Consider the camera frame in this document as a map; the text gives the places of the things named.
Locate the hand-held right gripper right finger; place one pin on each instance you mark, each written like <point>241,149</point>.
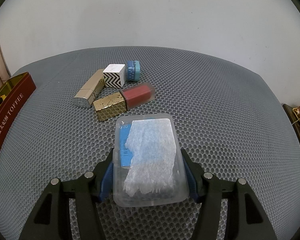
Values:
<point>192,182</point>

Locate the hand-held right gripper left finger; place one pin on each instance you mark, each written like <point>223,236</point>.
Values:
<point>107,177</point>

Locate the red tin box gold interior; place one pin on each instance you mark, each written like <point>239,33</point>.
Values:
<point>12,110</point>

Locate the clear box with blue insert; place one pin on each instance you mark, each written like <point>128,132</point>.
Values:
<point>152,155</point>

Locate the small blue dotted tin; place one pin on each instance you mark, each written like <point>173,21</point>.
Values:
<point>132,71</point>

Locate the grey mesh mat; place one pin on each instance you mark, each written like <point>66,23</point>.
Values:
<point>215,105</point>

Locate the red lip gloss gold cap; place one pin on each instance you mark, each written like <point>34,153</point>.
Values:
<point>137,95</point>

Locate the gold lipstick tube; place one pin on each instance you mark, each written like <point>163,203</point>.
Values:
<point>90,90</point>

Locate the white cube chevron sides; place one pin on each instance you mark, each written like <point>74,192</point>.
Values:
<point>113,78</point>

